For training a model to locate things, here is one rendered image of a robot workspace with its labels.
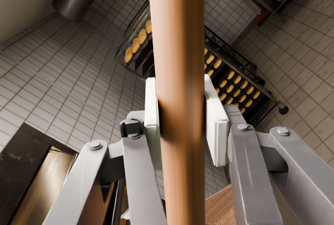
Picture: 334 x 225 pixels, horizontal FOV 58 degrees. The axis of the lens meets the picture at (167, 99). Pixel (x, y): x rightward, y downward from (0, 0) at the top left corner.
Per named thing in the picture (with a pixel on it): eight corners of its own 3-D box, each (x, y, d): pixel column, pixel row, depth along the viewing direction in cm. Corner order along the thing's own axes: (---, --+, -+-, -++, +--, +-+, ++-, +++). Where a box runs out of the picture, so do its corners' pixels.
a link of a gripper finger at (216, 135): (215, 120, 15) (229, 119, 15) (198, 74, 22) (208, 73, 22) (214, 168, 17) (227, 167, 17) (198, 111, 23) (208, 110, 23)
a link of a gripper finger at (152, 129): (162, 172, 17) (148, 173, 17) (158, 113, 23) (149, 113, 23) (158, 124, 15) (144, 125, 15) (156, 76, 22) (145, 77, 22)
